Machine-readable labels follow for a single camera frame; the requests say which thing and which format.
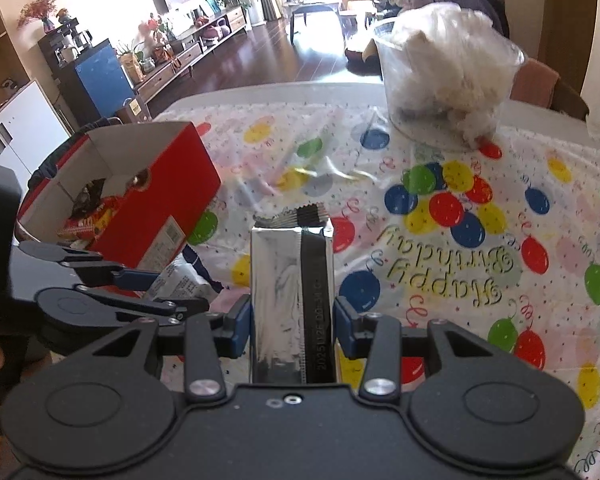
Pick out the coffee table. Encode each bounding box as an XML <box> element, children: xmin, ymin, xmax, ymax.
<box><xmin>283</xmin><ymin>0</ymin><xmax>342</xmax><ymax>44</ymax></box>

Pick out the black cloth on chair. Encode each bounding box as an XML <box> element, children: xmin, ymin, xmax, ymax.
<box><xmin>28</xmin><ymin>117</ymin><xmax>121</xmax><ymax>192</ymax></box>

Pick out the clear tub with plastic bag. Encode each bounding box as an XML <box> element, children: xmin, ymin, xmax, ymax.
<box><xmin>373</xmin><ymin>2</ymin><xmax>526</xmax><ymax>152</ymax></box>

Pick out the long tv console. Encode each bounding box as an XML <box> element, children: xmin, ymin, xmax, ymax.
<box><xmin>134</xmin><ymin>6</ymin><xmax>247</xmax><ymax>103</ymax></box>

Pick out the white blue snack packet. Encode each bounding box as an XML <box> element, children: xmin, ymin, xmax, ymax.
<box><xmin>144</xmin><ymin>245</ymin><xmax>223</xmax><ymax>304</ymax></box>

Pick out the balloon birthday tablecloth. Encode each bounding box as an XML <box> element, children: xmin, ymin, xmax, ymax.
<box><xmin>161</xmin><ymin>103</ymin><xmax>600</xmax><ymax>479</ymax></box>

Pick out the white cupboard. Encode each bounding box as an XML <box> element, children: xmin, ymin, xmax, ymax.
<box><xmin>0</xmin><ymin>80</ymin><xmax>69</xmax><ymax>193</ymax></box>

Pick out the blue front cabinet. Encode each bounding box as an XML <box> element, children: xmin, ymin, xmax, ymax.
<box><xmin>56</xmin><ymin>39</ymin><xmax>135</xmax><ymax>127</ymax></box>

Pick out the silver black snack packet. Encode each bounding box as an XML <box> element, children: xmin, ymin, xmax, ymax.
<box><xmin>250</xmin><ymin>203</ymin><xmax>337</xmax><ymax>385</ymax></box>

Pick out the red cardboard box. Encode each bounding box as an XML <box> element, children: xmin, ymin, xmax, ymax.
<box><xmin>18</xmin><ymin>122</ymin><xmax>221</xmax><ymax>272</ymax></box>

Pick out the red checkered snack packet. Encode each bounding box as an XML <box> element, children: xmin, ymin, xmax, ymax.
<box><xmin>57</xmin><ymin>195</ymin><xmax>123</xmax><ymax>240</ymax></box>

